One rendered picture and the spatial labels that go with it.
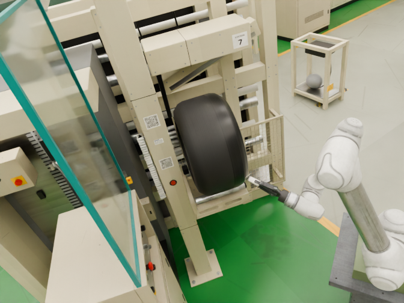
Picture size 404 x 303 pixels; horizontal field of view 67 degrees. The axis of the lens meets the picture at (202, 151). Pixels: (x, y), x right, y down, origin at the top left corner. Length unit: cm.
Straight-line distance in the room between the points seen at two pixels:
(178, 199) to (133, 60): 93
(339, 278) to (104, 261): 123
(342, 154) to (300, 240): 166
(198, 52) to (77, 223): 110
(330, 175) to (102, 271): 96
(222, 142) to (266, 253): 139
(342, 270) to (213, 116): 110
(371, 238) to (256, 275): 131
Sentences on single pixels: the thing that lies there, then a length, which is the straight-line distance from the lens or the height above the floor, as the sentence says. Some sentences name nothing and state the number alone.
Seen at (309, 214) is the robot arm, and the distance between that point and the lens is 180.
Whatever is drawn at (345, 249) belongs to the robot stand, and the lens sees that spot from 203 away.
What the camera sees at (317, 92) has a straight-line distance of 447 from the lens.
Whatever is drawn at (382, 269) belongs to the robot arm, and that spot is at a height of 96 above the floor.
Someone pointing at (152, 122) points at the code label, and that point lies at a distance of 163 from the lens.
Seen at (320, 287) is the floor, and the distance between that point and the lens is 263.
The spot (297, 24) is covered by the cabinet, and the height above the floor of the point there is 35.
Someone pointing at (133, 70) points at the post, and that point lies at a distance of 151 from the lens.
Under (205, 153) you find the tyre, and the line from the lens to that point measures 159.
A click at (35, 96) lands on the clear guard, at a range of 84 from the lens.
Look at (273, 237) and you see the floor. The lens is 284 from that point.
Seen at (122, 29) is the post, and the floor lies 198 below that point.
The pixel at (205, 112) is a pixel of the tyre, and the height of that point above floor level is 148.
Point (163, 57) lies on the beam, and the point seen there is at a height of 173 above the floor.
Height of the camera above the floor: 231
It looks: 37 degrees down
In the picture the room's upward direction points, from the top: 14 degrees counter-clockwise
